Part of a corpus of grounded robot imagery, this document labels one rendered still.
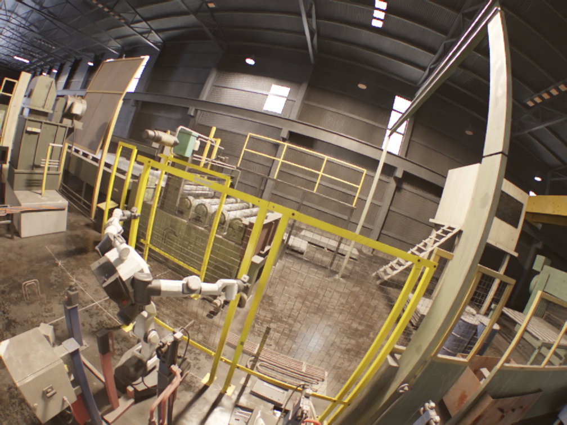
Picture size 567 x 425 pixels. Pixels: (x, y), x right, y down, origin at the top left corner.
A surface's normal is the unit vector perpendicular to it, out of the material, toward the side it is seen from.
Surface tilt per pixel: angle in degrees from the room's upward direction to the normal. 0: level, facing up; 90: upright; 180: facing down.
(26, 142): 90
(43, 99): 90
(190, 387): 0
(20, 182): 90
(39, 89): 90
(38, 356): 0
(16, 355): 0
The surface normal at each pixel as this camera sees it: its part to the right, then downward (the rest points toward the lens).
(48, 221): 0.93, 0.34
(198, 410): 0.33, -0.94
